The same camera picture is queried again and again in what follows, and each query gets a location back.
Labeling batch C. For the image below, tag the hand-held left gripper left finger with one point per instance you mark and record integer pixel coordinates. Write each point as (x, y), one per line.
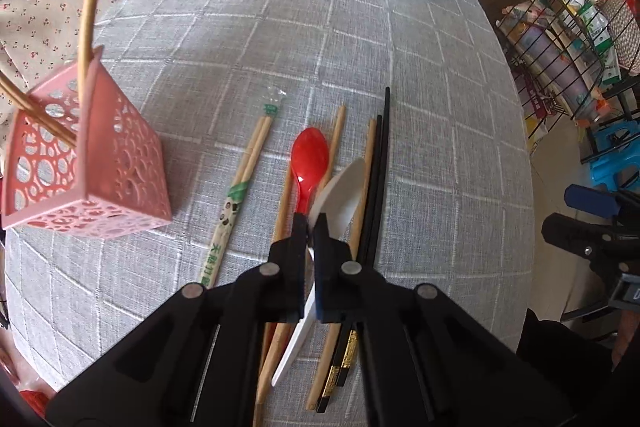
(298, 267)

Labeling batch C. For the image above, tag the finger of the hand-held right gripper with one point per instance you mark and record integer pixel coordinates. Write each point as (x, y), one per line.
(590, 202)
(590, 242)

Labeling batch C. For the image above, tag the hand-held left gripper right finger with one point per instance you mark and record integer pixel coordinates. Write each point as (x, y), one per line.
(325, 287)

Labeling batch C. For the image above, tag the white plastic spoon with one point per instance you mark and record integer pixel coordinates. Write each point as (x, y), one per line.
(335, 207)

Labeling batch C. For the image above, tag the disposable chopsticks pair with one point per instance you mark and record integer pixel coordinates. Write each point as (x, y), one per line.
(235, 197)

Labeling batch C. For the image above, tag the red plastic spoon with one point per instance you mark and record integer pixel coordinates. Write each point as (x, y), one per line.
(310, 157)

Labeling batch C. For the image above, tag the pink perforated utensil basket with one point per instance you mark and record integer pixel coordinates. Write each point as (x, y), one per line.
(125, 167)

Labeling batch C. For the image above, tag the person's right hand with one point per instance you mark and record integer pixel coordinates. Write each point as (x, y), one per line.
(627, 339)

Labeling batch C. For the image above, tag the blue plastic stool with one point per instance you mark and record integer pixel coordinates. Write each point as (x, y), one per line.
(612, 167)

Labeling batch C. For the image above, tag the person's dark clothing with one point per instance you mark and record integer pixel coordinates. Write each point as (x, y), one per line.
(560, 347)

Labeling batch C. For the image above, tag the woven basket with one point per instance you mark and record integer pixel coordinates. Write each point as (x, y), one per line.
(622, 37)

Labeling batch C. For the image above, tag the red plastic object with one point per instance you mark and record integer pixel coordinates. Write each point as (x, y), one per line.
(32, 402)

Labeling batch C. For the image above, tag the cherry print cloth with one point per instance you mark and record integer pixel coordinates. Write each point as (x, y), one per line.
(40, 7)

